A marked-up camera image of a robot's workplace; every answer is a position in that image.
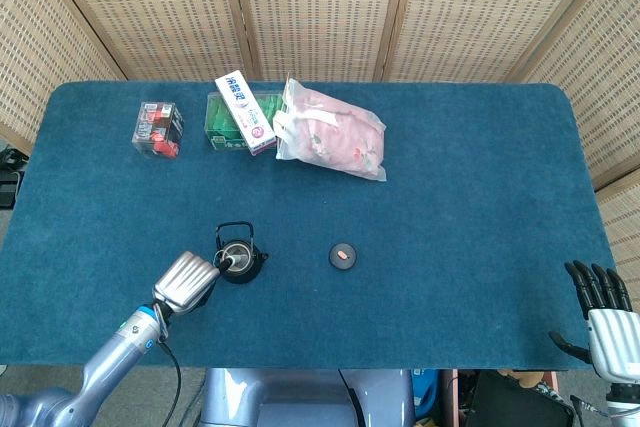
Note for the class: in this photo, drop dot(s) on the white toothpaste box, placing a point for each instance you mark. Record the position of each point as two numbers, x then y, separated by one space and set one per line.
245 107

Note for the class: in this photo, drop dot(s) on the green box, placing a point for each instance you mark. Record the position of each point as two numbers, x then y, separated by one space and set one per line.
220 122

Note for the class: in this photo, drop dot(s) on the plastic bag with pink cloth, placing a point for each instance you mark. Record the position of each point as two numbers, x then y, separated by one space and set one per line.
340 142

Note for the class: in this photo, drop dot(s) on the clear box with red-black items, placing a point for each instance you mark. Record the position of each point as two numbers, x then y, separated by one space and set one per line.
157 129

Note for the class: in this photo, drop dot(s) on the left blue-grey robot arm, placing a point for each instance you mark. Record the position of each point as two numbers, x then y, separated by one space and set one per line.
110 362

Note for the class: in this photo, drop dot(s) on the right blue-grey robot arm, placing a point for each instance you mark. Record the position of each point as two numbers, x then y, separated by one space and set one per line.
622 407

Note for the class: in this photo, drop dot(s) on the blue printed package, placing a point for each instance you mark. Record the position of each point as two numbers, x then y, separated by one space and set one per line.
425 392

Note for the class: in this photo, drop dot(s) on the black flat case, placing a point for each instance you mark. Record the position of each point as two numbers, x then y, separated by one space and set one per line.
515 404

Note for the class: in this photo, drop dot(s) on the black floor equipment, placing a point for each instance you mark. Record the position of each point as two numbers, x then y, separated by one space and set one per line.
9 182

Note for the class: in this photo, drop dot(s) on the black lid with orange knob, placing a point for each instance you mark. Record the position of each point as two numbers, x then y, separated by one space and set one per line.
340 262

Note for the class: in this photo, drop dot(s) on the blue table cloth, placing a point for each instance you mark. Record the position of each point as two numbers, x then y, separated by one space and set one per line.
425 227

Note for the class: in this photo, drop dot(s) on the left silver-black robot hand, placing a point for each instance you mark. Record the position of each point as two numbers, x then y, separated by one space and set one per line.
185 284

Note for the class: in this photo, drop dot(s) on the blue-grey robot torso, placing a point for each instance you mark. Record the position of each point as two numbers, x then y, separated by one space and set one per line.
300 397

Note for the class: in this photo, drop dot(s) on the right silver-black robot hand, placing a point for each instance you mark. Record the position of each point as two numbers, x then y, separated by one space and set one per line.
617 342

